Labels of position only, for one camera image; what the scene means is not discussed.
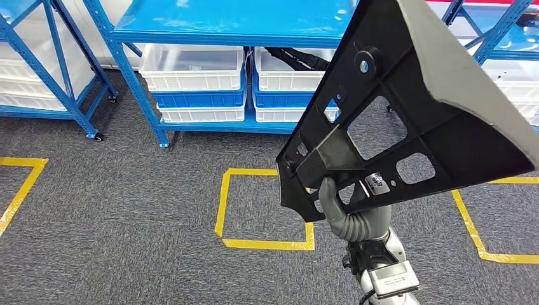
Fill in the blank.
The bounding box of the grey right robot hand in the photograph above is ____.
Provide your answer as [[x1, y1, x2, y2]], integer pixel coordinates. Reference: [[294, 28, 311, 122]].
[[318, 177, 392, 241]]

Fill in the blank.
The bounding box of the black triangular plastic panel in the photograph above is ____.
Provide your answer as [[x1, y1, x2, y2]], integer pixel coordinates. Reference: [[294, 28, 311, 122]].
[[275, 0, 539, 223]]

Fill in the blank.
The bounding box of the blue metal shelf unit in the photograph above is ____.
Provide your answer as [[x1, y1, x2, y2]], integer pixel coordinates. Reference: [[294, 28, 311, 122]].
[[0, 0, 119, 143], [425, 0, 539, 135], [82, 0, 358, 149]]

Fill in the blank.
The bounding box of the yellow floor tape square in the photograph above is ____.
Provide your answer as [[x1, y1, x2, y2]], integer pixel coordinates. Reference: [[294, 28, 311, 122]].
[[214, 167, 316, 252], [450, 177, 539, 265], [0, 156, 49, 238]]

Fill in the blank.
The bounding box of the blue plastic storage bin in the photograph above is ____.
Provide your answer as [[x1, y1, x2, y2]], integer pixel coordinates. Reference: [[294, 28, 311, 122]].
[[151, 69, 247, 109], [252, 63, 338, 109]]

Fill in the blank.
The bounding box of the black plastic trim piece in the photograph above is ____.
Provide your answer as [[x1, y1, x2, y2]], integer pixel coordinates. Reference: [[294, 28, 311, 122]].
[[264, 47, 331, 72]]

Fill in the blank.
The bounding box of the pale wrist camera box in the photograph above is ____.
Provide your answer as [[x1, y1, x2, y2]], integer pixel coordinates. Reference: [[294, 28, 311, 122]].
[[367, 260, 421, 300]]

